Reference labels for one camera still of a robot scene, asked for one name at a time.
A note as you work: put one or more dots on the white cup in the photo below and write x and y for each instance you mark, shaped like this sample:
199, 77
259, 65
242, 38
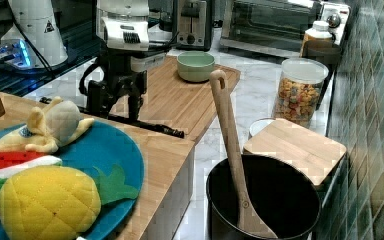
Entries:
258, 126

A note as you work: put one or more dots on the wooden spatula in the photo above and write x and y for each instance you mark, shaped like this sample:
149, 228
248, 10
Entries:
249, 221

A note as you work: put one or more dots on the blue round plate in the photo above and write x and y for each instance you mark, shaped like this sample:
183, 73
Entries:
104, 146

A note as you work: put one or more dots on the white cap seasoning bottle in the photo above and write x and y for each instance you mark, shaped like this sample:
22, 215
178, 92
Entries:
318, 31

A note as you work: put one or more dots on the silver toaster oven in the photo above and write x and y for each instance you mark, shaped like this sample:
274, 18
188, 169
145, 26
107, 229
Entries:
277, 27

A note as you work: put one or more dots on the wooden lid container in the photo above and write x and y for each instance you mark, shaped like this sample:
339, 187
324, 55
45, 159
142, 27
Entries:
313, 154

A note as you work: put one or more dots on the wooden cutting board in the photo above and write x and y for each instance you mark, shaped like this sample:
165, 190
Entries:
173, 102

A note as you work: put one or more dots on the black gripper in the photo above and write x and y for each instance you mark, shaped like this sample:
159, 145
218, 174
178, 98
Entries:
125, 74

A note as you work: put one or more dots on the silver black toaster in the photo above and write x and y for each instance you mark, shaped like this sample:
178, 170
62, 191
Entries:
193, 24

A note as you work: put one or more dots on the black utensil pot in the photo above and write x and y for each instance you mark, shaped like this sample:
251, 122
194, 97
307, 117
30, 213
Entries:
283, 197

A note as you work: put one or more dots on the wooden top drawer cabinet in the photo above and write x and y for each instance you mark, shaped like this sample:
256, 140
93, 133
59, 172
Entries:
166, 189

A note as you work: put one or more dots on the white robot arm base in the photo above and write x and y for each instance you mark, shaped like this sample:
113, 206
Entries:
34, 40

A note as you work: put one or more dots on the yellow plush snail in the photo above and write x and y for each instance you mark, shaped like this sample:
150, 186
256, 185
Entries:
47, 129

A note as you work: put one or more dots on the green ceramic bowl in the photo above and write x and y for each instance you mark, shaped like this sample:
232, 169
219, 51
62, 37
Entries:
195, 66

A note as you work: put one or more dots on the clear cereal jar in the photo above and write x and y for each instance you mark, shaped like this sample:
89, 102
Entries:
299, 90

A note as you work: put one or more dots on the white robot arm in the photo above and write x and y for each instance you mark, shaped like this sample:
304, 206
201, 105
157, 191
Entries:
121, 25

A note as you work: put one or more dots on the yellow plush pineapple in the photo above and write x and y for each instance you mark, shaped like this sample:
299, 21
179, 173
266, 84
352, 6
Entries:
58, 203

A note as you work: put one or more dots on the black drawer handle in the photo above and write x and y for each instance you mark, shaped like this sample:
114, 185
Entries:
137, 123

